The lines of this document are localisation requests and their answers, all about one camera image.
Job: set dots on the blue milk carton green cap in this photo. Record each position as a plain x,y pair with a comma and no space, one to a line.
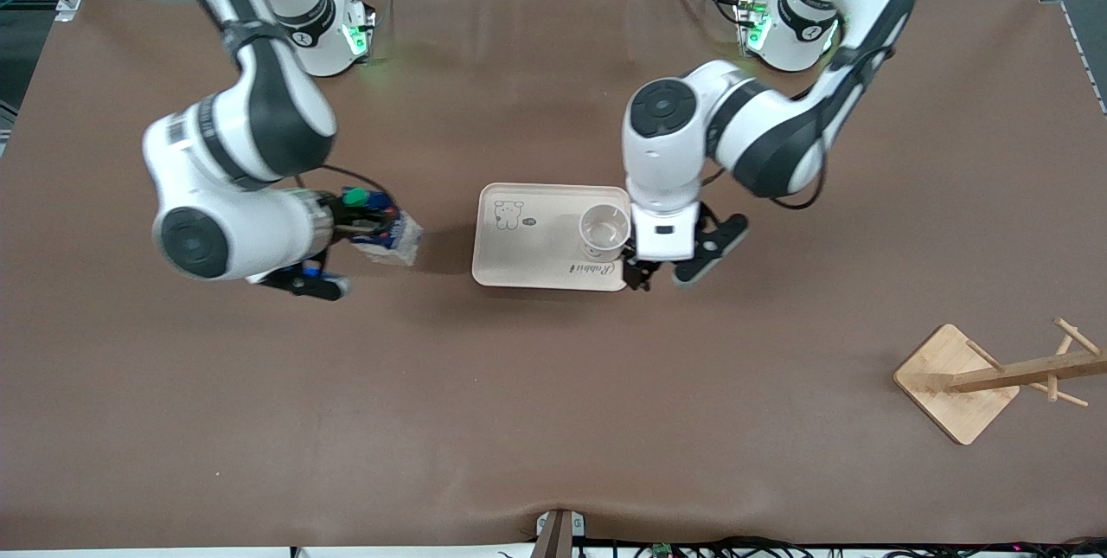
402,242

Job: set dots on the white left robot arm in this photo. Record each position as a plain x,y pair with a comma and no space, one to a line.
761,134

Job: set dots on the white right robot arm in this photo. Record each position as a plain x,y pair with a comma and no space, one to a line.
251,125

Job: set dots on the cream tray with bear print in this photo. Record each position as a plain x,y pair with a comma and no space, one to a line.
527,251

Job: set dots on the small green circuit board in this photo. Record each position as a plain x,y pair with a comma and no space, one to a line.
662,550

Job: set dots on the wooden mug tree stand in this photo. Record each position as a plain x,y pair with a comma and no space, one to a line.
951,385

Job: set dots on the brown post with grey bracket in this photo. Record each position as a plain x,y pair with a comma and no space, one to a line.
558,532

